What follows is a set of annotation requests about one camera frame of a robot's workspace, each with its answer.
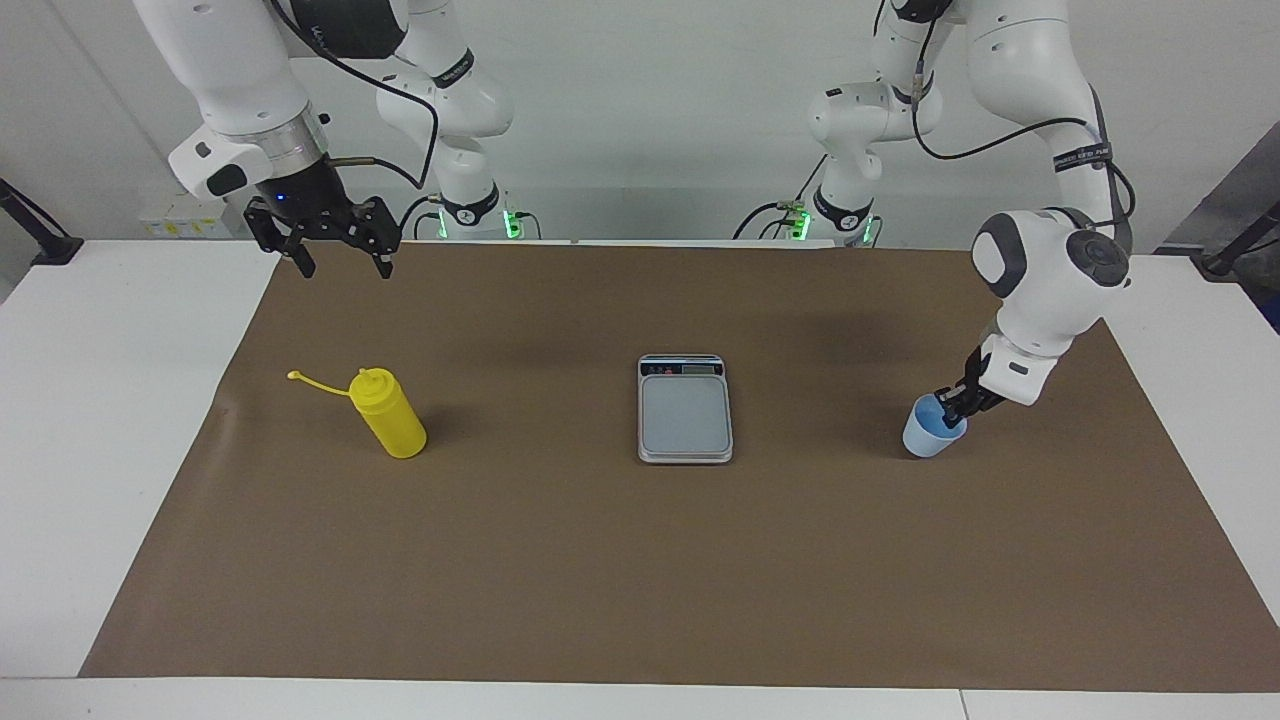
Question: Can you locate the light blue plastic cup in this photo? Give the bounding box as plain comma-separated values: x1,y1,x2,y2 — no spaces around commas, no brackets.
902,393,969,459

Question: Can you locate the white box with yellow labels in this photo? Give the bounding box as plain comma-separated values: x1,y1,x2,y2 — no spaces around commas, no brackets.
138,192,233,239

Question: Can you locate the silver digital kitchen scale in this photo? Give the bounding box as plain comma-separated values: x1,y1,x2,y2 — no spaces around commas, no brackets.
636,353,735,466

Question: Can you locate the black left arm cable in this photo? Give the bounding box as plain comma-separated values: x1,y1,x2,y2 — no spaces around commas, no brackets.
910,15,1138,251

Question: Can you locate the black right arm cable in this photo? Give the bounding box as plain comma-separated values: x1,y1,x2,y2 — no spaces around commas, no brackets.
265,0,441,191

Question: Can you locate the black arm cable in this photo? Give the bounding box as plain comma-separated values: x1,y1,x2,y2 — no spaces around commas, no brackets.
265,0,441,191
910,15,1138,251

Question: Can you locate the black base cable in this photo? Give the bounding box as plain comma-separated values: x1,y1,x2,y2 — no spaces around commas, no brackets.
733,200,801,241
398,193,446,241

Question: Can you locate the yellow squeeze bottle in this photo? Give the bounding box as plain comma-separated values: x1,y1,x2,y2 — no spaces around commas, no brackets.
286,367,428,460

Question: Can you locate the brown paper table mat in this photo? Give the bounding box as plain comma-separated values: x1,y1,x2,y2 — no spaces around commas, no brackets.
78,240,1280,693

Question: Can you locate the black camera stand clamp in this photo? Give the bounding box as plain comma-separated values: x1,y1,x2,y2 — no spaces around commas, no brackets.
0,178,84,266
1190,200,1280,279

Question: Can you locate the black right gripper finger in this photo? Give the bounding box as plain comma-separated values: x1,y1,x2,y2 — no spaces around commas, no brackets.
348,196,404,280
244,197,318,280

